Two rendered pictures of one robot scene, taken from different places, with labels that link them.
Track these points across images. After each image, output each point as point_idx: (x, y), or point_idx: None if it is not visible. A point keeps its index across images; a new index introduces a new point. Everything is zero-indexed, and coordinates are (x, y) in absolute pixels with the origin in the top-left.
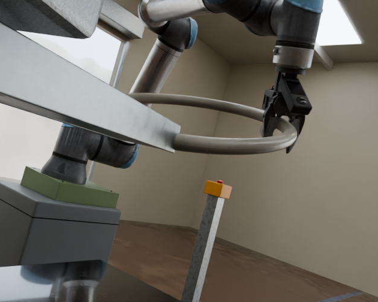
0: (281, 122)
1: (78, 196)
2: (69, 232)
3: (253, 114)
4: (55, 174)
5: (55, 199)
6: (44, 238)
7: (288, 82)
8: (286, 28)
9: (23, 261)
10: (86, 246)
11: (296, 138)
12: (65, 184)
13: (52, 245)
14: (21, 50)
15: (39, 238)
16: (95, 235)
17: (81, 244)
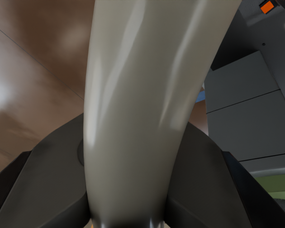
0: (167, 182)
1: (263, 182)
2: (259, 148)
3: None
4: None
5: None
6: (284, 138)
7: None
8: None
9: None
10: (235, 143)
11: (48, 135)
12: None
13: (271, 135)
14: None
15: None
16: (231, 153)
17: (241, 144)
